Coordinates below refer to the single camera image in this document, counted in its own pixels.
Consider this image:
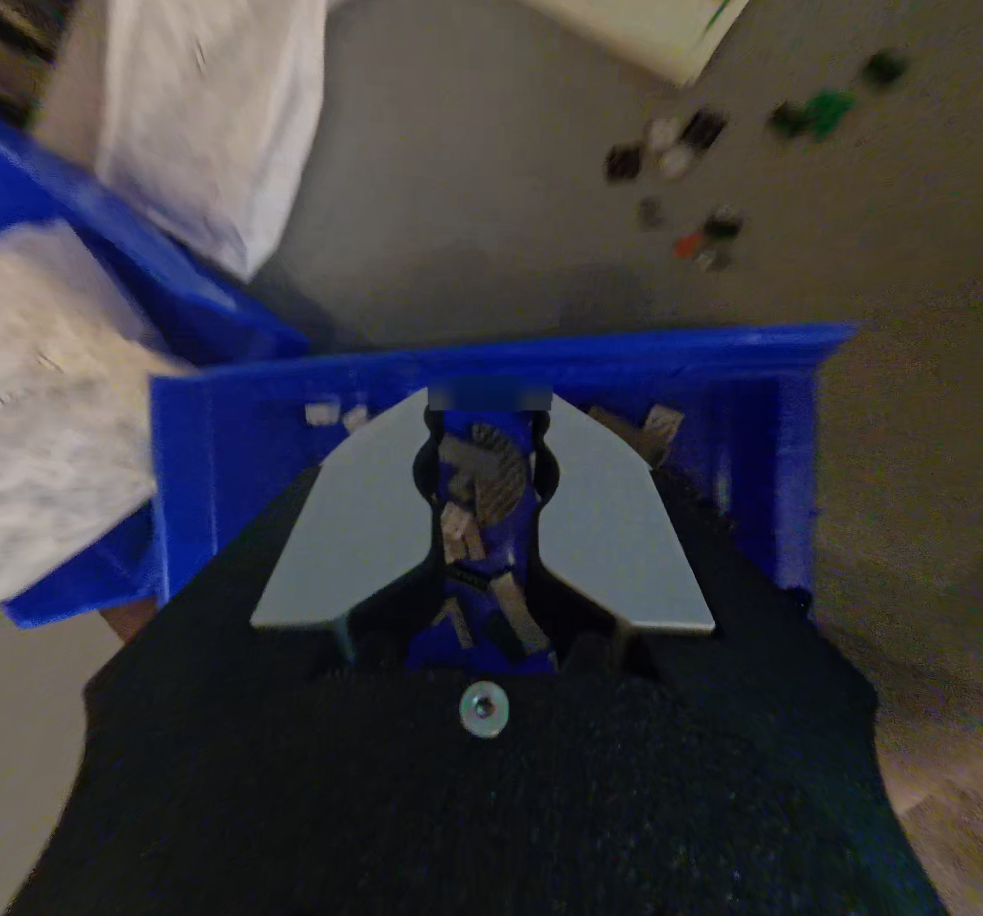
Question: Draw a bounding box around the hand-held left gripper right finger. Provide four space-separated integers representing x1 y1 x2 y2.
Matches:
535 392 717 633

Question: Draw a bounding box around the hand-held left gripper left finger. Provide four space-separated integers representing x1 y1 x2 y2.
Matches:
251 386 442 629

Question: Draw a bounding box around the blue plastic bin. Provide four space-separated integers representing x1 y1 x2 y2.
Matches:
0 121 312 629
149 323 860 671

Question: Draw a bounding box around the heap of grey toy bricks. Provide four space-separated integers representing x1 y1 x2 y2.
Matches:
303 402 685 671

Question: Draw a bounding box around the grey desk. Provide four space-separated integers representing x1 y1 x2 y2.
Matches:
0 0 983 916

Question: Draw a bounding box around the pile of small toy bricks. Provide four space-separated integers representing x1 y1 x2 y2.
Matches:
603 49 911 276

